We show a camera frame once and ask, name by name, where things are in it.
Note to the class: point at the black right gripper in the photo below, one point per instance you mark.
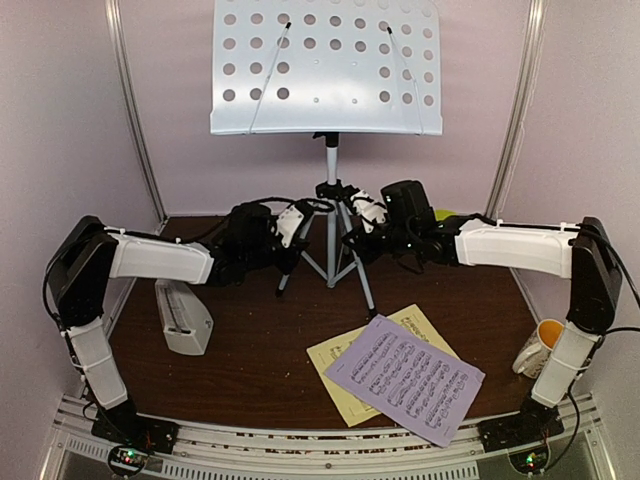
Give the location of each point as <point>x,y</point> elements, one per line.
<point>368,253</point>

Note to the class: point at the yellow sheet music page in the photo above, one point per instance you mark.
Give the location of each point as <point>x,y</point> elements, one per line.
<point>394,365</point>

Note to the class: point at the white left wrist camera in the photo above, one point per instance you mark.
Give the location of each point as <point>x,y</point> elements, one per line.
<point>291,222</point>

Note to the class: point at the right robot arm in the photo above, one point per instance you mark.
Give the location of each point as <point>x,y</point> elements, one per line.
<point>403,223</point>

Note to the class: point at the white folding music stand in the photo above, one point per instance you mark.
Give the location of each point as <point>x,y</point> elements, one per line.
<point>327,68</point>

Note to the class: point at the purple sheet music page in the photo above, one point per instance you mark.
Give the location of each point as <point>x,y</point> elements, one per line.
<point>442,420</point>

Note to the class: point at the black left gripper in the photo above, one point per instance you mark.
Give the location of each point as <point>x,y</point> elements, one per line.
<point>285,265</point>

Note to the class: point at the white metronome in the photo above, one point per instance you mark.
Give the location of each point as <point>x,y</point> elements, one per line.
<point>187,323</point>

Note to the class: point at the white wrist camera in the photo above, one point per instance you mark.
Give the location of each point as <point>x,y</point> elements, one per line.
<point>291,222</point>
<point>372,213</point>

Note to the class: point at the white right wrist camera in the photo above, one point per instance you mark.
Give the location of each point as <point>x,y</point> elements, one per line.
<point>372,213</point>

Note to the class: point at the green bowl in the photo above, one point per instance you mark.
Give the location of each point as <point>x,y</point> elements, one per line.
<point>441,214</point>

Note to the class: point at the white mug orange inside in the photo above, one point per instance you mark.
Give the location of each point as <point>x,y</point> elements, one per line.
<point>536,351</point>

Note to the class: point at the aluminium front rail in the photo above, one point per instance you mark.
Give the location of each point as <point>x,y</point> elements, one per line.
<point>213,451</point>

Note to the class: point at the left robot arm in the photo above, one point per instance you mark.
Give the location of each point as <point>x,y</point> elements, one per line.
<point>251,237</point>

